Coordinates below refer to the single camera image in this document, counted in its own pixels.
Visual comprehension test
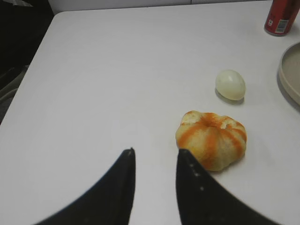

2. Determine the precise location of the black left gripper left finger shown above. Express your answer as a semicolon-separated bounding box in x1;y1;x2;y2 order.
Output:
39;148;136;225

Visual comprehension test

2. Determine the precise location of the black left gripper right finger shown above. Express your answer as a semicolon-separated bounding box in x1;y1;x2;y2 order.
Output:
176;149;275;225

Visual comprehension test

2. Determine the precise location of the beige plate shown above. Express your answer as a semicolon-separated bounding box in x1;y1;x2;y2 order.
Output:
278;42;300;105

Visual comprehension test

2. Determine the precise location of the orange striped peeled orange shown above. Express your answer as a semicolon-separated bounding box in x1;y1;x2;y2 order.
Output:
175;111;247;172

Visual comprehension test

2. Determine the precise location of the white egg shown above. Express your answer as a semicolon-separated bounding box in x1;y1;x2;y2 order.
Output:
215;69;246;101

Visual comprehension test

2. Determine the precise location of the red soda can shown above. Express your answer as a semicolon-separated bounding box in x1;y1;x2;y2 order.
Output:
264;0;300;36

